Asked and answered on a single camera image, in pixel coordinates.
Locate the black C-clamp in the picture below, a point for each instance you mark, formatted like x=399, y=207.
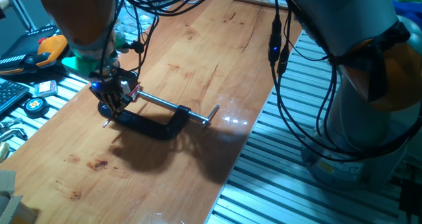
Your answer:
x=155, y=125

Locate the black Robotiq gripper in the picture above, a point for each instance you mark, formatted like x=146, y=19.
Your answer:
x=112, y=82

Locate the grey metal rod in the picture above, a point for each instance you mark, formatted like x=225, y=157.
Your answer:
x=19, y=8

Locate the chrome pipe fitting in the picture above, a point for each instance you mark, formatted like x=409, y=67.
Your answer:
x=13, y=133

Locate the brass fitting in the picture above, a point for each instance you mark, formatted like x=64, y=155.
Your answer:
x=3, y=151

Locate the orange black teach pendant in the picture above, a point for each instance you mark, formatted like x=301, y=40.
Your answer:
x=19, y=57

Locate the wooden board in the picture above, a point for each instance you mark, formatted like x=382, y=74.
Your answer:
x=198, y=85

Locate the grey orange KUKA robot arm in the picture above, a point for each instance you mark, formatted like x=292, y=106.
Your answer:
x=346, y=13

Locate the clear glass jar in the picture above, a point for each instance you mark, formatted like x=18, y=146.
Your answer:
x=132, y=23

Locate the red pencil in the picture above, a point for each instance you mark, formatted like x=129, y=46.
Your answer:
x=133, y=93

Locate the black keyboard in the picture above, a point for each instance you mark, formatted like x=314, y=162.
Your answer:
x=10, y=94

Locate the blue bag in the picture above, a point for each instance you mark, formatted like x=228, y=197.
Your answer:
x=409, y=8

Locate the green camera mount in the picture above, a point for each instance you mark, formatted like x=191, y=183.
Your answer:
x=79, y=66

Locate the open cardboard box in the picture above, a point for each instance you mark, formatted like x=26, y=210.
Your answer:
x=13, y=207

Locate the small pink white pack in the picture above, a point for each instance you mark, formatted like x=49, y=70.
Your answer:
x=45, y=88

